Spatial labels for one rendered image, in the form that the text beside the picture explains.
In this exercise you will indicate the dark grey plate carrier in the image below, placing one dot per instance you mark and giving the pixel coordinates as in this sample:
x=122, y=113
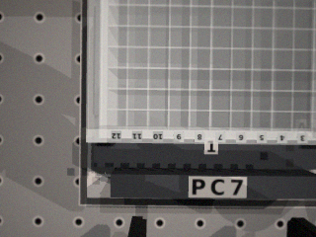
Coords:
x=179, y=170

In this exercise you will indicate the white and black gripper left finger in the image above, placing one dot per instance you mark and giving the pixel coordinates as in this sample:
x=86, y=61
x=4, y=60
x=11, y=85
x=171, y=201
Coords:
x=137, y=227

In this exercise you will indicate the white multi-well plate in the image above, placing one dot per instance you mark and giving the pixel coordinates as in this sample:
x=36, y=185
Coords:
x=136, y=101

